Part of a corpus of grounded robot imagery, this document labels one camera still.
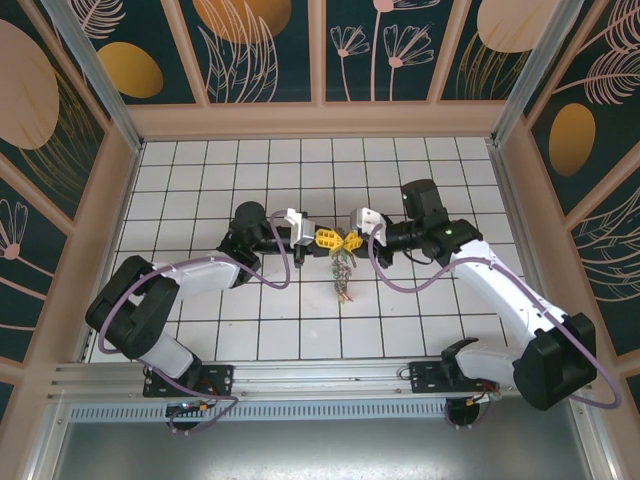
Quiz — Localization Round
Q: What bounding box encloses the grey metal sheet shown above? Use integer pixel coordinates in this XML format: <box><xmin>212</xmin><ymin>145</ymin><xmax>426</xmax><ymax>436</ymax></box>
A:
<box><xmin>29</xmin><ymin>394</ymin><xmax>616</xmax><ymax>480</ymax></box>

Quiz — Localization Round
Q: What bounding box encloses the slotted grey cable duct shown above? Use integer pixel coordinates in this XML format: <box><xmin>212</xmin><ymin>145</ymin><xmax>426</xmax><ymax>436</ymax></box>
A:
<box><xmin>67</xmin><ymin>402</ymin><xmax>451</xmax><ymax>422</ymax></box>

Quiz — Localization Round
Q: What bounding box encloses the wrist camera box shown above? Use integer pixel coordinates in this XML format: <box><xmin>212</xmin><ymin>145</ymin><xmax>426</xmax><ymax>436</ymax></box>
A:
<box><xmin>348</xmin><ymin>206</ymin><xmax>385</xmax><ymax>236</ymax></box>
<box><xmin>284</xmin><ymin>208</ymin><xmax>317</xmax><ymax>247</ymax></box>

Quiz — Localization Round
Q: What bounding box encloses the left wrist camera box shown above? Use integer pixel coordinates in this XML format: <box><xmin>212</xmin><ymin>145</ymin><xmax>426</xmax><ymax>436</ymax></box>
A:
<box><xmin>284</xmin><ymin>208</ymin><xmax>317</xmax><ymax>247</ymax></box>

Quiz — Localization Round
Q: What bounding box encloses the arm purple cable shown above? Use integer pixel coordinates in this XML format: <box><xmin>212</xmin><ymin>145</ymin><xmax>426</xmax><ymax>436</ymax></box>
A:
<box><xmin>96</xmin><ymin>211</ymin><xmax>292</xmax><ymax>436</ymax></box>
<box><xmin>367</xmin><ymin>224</ymin><xmax>624</xmax><ymax>431</ymax></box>

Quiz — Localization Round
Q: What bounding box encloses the aluminium corner post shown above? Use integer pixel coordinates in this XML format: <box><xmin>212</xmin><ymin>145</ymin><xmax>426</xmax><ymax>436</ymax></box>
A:
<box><xmin>491</xmin><ymin>0</ymin><xmax>592</xmax><ymax>146</ymax></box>
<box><xmin>40</xmin><ymin>0</ymin><xmax>145</xmax><ymax>152</ymax></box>

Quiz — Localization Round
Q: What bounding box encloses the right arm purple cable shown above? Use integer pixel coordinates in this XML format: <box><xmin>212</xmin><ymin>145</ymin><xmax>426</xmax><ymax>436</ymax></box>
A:
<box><xmin>367</xmin><ymin>224</ymin><xmax>624</xmax><ymax>431</ymax></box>

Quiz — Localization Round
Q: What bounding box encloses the aluminium side rail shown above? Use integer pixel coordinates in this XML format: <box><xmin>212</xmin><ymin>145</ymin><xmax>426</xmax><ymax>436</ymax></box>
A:
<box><xmin>487</xmin><ymin>141</ymin><xmax>569</xmax><ymax>354</ymax></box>

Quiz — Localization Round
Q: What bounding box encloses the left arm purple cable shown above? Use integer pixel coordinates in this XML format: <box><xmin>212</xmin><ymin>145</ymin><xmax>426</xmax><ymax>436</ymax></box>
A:
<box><xmin>96</xmin><ymin>211</ymin><xmax>292</xmax><ymax>436</ymax></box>

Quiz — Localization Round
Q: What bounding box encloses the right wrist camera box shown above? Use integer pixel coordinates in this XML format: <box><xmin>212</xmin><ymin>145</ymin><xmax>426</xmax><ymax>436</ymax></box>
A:
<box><xmin>348</xmin><ymin>206</ymin><xmax>385</xmax><ymax>236</ymax></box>

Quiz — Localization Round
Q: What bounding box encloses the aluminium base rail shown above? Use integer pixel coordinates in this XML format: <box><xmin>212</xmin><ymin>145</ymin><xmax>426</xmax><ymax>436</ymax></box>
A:
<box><xmin>47</xmin><ymin>353</ymin><xmax>597</xmax><ymax>405</ymax></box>

